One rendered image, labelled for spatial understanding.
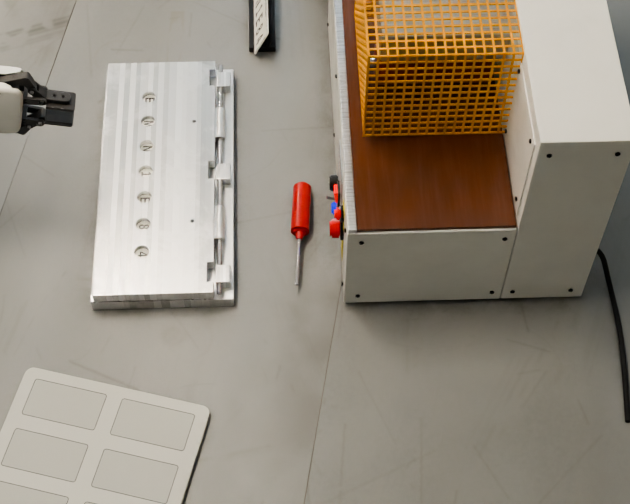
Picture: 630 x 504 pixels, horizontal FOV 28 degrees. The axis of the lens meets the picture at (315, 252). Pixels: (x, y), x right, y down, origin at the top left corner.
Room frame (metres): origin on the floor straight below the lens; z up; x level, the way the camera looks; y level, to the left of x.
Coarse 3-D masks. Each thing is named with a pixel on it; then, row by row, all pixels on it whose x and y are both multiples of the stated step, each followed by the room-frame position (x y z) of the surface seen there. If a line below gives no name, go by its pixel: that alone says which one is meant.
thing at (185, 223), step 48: (192, 96) 1.29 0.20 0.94; (192, 144) 1.20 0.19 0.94; (144, 192) 1.11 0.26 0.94; (192, 192) 1.11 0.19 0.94; (96, 240) 1.02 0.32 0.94; (144, 240) 1.02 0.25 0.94; (192, 240) 1.02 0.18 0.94; (96, 288) 0.93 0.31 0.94; (144, 288) 0.93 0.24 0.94; (192, 288) 0.94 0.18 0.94
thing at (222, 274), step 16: (224, 80) 1.33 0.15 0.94; (224, 96) 1.31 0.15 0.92; (224, 144) 1.21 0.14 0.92; (224, 160) 1.18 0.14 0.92; (224, 176) 1.14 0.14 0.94; (224, 192) 1.12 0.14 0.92; (96, 224) 1.06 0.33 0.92; (224, 256) 1.00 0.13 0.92; (208, 272) 0.98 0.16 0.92; (224, 272) 0.97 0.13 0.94; (224, 288) 0.95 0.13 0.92; (96, 304) 0.92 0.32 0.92; (112, 304) 0.92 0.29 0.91; (128, 304) 0.92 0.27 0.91; (144, 304) 0.92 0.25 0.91; (160, 304) 0.93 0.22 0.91; (176, 304) 0.93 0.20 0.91; (192, 304) 0.93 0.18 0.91; (208, 304) 0.93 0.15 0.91; (224, 304) 0.93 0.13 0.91
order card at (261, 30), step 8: (256, 0) 1.52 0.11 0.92; (264, 0) 1.49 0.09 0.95; (256, 8) 1.50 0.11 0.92; (264, 8) 1.47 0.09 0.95; (256, 16) 1.48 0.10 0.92; (264, 16) 1.46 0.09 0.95; (256, 24) 1.47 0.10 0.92; (264, 24) 1.44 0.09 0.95; (256, 32) 1.45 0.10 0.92; (264, 32) 1.42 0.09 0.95; (256, 40) 1.43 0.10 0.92; (256, 48) 1.41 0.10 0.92
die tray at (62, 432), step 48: (48, 384) 0.79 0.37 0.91; (96, 384) 0.80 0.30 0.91; (0, 432) 0.72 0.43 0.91; (48, 432) 0.72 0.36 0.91; (96, 432) 0.72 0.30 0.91; (144, 432) 0.72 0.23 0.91; (192, 432) 0.72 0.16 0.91; (0, 480) 0.65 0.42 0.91; (48, 480) 0.65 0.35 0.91; (96, 480) 0.65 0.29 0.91; (144, 480) 0.65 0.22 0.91
